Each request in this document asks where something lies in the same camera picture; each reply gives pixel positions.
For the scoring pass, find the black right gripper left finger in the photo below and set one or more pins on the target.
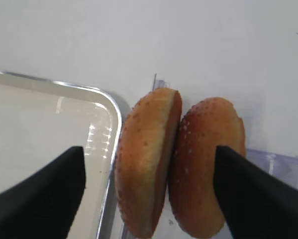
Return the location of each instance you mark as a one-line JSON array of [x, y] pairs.
[[44, 205]]

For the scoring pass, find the standing sesame bun right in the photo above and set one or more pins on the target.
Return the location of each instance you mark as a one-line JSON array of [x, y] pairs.
[[208, 124]]

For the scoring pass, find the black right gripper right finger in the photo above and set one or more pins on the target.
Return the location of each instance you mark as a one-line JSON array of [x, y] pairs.
[[255, 204]]

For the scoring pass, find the sesame bun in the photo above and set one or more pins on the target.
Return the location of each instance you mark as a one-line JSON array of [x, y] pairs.
[[208, 124], [142, 161]]

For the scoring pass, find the sesame top bun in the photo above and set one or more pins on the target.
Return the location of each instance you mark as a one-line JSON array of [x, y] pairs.
[[142, 161]]

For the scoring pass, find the clear holder rail top right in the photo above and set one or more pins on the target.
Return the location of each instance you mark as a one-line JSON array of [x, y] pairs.
[[283, 167]]

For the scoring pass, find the white rectangular metal tray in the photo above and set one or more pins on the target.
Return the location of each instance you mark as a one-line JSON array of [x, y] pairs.
[[40, 119]]

